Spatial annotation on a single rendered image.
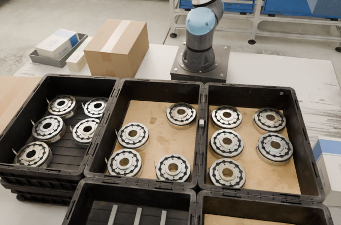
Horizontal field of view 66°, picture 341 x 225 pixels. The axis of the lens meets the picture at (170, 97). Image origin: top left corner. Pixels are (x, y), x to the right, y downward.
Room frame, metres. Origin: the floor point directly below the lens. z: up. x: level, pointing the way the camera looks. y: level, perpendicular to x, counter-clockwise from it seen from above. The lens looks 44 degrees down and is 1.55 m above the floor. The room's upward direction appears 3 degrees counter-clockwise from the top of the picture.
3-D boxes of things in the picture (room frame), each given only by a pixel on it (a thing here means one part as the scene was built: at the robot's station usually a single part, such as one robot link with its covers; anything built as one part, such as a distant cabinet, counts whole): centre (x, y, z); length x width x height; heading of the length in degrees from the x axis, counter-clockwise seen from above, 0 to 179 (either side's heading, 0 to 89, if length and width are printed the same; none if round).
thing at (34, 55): (1.30, 0.60, 0.73); 0.27 x 0.20 x 0.05; 158
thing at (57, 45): (1.27, 0.60, 0.75); 0.20 x 0.12 x 0.09; 154
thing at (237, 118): (0.59, -0.19, 0.86); 0.10 x 0.10 x 0.01
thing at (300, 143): (0.47, -0.23, 0.87); 0.40 x 0.30 x 0.11; 170
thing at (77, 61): (1.22, 0.45, 0.73); 0.24 x 0.06 x 0.06; 162
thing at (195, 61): (1.00, -0.14, 0.85); 0.15 x 0.15 x 0.10
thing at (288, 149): (0.46, -0.31, 0.86); 0.10 x 0.10 x 0.01
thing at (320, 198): (0.47, -0.23, 0.92); 0.40 x 0.30 x 0.02; 170
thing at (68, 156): (0.58, 0.36, 0.87); 0.40 x 0.30 x 0.11; 170
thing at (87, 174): (0.53, 0.06, 0.92); 0.40 x 0.30 x 0.02; 170
